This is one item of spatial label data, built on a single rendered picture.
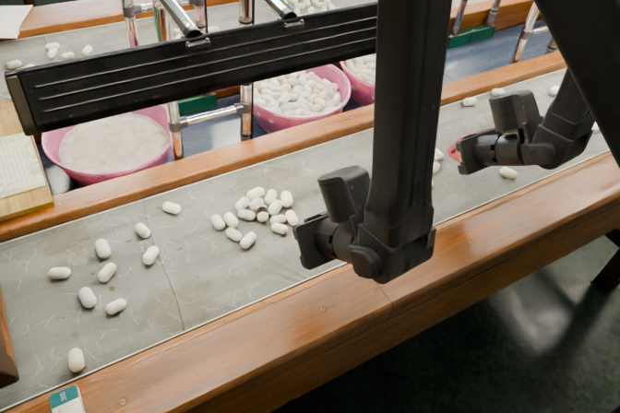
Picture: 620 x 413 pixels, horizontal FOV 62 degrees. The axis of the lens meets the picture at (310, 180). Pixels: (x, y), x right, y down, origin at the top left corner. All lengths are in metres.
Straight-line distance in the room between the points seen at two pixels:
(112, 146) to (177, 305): 0.43
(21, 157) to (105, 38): 0.52
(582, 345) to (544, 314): 0.14
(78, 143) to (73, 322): 0.43
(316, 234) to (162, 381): 0.30
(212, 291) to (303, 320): 0.16
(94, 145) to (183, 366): 0.56
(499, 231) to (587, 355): 0.99
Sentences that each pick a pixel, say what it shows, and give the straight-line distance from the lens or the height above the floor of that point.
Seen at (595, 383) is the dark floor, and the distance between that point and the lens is 1.93.
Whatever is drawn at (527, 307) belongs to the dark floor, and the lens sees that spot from 1.97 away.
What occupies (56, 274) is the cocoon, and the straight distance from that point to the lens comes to 0.94.
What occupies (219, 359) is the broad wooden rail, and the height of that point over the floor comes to 0.76.
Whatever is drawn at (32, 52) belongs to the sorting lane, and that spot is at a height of 0.74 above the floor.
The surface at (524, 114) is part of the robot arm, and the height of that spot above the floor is 1.00.
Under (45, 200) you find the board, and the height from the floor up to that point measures 0.78.
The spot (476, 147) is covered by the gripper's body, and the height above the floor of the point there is 0.89.
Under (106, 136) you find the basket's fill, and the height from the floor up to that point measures 0.74.
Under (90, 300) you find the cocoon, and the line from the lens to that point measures 0.90.
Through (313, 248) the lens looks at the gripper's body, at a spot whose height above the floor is 0.91.
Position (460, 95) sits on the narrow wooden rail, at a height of 0.76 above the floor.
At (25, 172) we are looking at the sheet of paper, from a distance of 1.09.
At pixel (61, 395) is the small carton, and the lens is 0.80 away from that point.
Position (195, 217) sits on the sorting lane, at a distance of 1.00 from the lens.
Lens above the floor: 1.48
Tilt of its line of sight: 44 degrees down
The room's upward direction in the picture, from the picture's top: 7 degrees clockwise
